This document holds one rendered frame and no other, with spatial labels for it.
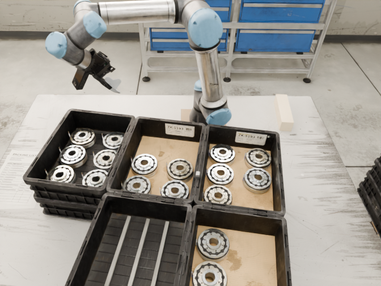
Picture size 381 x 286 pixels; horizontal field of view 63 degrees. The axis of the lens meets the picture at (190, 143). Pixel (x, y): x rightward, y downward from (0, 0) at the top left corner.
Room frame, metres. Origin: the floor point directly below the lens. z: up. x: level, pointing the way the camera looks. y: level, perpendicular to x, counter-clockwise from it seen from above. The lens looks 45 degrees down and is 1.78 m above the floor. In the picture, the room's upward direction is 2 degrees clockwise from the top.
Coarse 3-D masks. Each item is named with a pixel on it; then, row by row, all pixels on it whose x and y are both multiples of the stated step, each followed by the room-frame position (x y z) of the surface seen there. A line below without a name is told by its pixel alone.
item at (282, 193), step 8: (208, 128) 0.94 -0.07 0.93; (224, 128) 0.95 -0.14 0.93; (232, 128) 0.94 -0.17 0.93; (240, 128) 0.95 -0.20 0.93; (248, 128) 0.95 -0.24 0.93; (280, 144) 0.86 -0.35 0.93; (280, 152) 0.82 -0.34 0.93; (200, 160) 0.76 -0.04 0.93; (280, 160) 0.78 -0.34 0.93; (200, 168) 0.73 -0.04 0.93; (280, 168) 0.74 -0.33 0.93; (200, 176) 0.69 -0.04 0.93; (280, 176) 0.70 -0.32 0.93; (200, 184) 0.65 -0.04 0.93; (280, 184) 0.66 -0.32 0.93; (280, 192) 0.63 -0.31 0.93; (280, 200) 0.60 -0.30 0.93; (232, 208) 0.56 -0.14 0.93; (240, 208) 0.56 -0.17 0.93; (248, 208) 0.56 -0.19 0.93; (256, 208) 0.56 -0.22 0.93
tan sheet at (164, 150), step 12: (144, 144) 0.94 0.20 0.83; (156, 144) 0.94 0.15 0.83; (168, 144) 0.94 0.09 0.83; (180, 144) 0.94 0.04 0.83; (192, 144) 0.94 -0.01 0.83; (156, 156) 0.87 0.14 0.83; (168, 156) 0.87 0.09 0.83; (180, 156) 0.87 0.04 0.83; (192, 156) 0.87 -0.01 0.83; (156, 180) 0.74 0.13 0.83; (168, 180) 0.74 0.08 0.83; (192, 180) 0.75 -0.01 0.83; (156, 192) 0.68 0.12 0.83
